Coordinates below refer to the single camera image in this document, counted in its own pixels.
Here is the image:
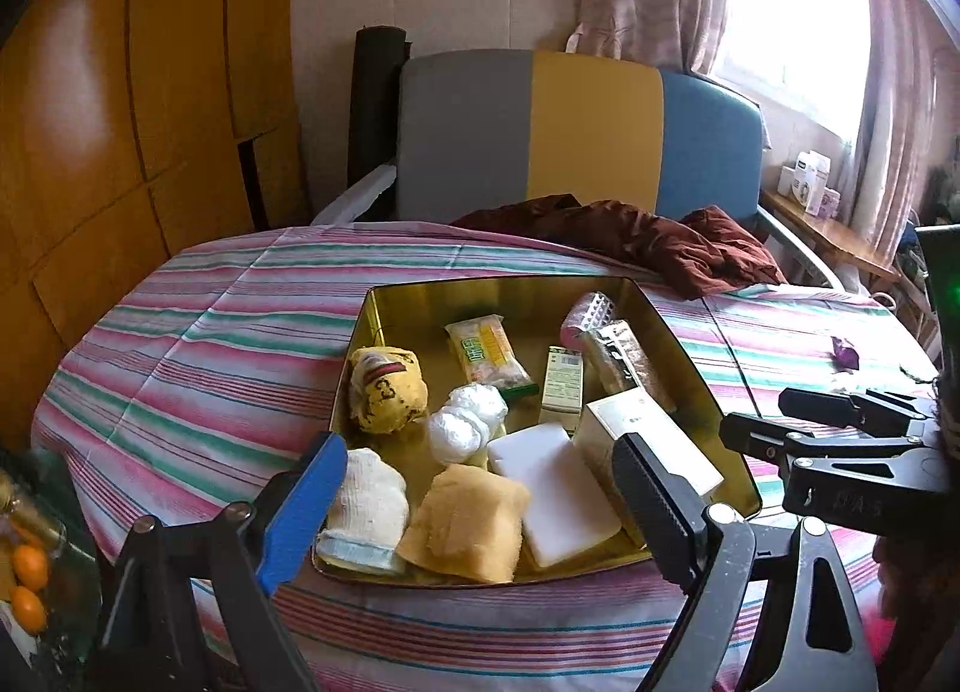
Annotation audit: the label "pink hair roller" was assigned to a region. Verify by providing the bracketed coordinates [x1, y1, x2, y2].
[560, 292, 615, 351]

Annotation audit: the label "orange fruit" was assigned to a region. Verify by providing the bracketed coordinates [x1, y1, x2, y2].
[11, 544, 50, 593]
[10, 586, 47, 635]

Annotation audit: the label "rust brown blanket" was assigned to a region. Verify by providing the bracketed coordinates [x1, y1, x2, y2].
[454, 193, 786, 300]

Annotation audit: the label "rolled cream sock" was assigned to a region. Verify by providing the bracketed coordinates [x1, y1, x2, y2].
[314, 448, 410, 577]

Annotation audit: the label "lower orange fruit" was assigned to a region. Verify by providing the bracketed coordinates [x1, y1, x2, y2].
[10, 586, 47, 635]

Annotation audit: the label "wooden side shelf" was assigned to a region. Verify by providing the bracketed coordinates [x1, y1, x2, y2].
[760, 190, 900, 282]

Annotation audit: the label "purple snack packet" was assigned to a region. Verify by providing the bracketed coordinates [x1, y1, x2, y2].
[832, 336, 861, 372]

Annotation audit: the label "upper orange fruit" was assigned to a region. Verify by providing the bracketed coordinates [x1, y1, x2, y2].
[11, 544, 50, 593]

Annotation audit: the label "black rolled mat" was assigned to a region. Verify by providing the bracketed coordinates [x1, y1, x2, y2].
[347, 26, 412, 185]

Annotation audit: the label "gold metal tin tray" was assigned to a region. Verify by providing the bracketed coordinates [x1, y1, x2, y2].
[311, 276, 761, 588]

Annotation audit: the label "pink patterned curtain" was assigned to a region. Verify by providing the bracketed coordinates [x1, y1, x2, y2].
[568, 0, 934, 258]

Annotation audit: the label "yellow snack packet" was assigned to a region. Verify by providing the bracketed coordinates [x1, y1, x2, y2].
[444, 313, 537, 399]

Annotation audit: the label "cream cosmetic box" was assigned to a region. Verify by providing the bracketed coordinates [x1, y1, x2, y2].
[581, 320, 677, 414]

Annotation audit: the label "person's right hand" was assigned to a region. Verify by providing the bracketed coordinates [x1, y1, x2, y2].
[872, 534, 958, 635]

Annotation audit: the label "white product boxes on shelf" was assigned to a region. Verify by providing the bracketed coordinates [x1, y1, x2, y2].
[776, 151, 839, 219]

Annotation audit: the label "small white carton box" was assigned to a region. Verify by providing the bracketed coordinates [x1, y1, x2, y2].
[571, 387, 724, 500]

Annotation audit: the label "green small carton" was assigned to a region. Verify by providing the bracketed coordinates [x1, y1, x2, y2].
[539, 346, 584, 433]

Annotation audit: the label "grey yellow blue headboard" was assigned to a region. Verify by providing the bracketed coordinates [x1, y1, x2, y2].
[397, 50, 763, 222]

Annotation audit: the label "wooden wardrobe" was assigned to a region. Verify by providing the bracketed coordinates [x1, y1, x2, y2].
[2, 0, 309, 448]

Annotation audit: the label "tan cloth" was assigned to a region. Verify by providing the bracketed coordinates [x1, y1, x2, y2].
[395, 465, 530, 585]

